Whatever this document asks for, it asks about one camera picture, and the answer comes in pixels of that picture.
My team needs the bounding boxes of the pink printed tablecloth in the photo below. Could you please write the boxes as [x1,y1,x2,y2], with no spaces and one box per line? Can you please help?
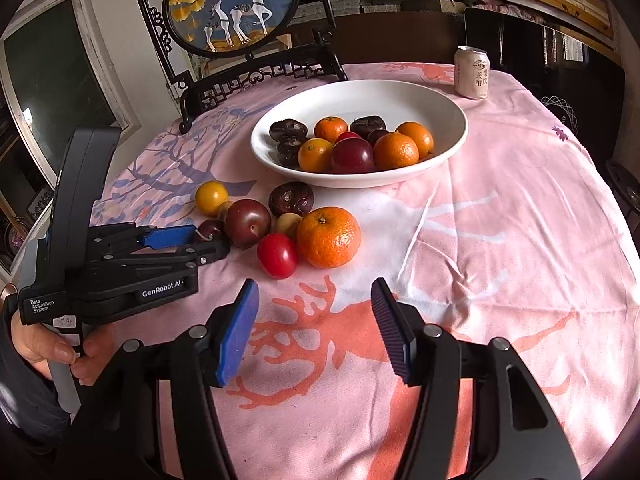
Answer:
[90,62,640,480]

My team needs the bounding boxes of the orange oval kumquat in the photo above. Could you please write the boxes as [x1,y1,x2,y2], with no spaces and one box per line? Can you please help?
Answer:
[396,121,435,158]
[298,137,334,173]

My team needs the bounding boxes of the dark red cherry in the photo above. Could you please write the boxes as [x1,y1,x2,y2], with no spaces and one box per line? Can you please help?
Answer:
[196,219,226,243]

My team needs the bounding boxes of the white framed window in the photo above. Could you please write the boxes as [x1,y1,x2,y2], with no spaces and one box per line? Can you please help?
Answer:
[0,0,138,191]

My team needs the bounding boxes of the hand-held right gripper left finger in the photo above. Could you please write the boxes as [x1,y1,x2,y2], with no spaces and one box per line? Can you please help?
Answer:
[70,279,261,480]

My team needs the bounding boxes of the dark round stool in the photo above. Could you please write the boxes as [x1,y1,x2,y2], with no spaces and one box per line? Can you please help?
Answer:
[605,159,640,221]

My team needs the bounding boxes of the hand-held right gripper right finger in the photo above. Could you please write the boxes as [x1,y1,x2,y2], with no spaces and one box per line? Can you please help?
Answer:
[371,277,581,480]

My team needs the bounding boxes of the pink folded cloth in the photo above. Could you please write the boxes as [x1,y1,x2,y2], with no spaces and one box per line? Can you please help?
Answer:
[465,0,546,23]

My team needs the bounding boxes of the round deer picture on stand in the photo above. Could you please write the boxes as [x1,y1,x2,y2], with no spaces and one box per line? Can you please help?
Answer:
[135,0,348,135]

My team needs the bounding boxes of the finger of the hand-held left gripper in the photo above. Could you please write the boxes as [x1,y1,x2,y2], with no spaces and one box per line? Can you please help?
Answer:
[87,240,232,286]
[89,223,198,261]

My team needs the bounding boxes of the beverage can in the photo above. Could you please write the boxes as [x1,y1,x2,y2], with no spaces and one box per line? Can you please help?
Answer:
[454,45,490,101]

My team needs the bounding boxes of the yellow cherry tomato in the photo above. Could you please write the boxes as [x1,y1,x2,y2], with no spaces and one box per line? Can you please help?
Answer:
[194,180,229,216]

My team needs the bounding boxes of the black glossy panel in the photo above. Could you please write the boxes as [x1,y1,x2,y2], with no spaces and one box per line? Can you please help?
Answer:
[462,6,626,151]

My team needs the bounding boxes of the white shallow bowl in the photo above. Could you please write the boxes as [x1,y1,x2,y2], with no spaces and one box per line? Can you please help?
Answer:
[250,79,469,189]

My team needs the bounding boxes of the purple plum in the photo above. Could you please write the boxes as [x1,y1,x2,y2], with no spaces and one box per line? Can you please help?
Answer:
[223,199,272,249]

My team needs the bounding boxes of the large mandarin with stem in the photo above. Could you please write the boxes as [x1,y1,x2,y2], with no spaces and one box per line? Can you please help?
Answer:
[373,131,420,171]

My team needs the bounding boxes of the dark wrinkled fruit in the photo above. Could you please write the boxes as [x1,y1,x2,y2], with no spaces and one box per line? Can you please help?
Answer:
[349,115,387,137]
[269,118,309,142]
[268,181,315,218]
[276,137,307,168]

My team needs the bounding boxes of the person's left hand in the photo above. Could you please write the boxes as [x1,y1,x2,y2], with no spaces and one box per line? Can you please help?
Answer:
[10,317,117,387]

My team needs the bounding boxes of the small mandarin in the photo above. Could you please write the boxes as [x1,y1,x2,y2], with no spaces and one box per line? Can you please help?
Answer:
[314,116,349,144]

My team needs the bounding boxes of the dark red plum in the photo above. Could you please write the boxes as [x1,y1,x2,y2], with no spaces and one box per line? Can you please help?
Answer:
[330,137,376,174]

